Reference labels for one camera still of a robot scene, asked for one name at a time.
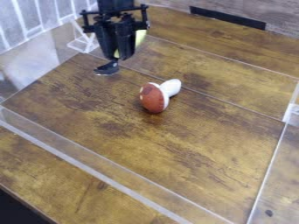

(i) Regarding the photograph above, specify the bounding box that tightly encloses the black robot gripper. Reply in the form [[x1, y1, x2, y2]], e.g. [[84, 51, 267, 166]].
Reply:
[[79, 0, 150, 60]]

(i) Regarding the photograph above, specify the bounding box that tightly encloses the green handled metal spoon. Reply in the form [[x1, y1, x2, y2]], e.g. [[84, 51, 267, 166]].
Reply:
[[94, 30, 147, 75]]

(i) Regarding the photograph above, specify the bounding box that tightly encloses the plush red cap mushroom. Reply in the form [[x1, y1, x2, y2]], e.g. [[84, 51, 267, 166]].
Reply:
[[139, 79, 182, 114]]

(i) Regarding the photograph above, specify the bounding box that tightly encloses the black strip on table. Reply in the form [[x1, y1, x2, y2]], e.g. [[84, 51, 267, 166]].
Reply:
[[190, 6, 267, 30]]

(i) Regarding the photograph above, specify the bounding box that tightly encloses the clear acrylic front barrier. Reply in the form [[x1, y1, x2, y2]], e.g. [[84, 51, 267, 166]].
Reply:
[[0, 105, 234, 224]]

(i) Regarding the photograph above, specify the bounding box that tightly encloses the clear acrylic barrier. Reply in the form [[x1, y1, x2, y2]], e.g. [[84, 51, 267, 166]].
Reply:
[[247, 82, 299, 224], [0, 105, 234, 224]]

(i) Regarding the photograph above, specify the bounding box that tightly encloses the clear acrylic right barrier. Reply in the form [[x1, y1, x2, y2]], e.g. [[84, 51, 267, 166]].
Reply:
[[247, 82, 299, 224]]

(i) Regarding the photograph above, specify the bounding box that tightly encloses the clear acrylic triangle bracket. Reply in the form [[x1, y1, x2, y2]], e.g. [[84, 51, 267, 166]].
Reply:
[[67, 21, 99, 53]]

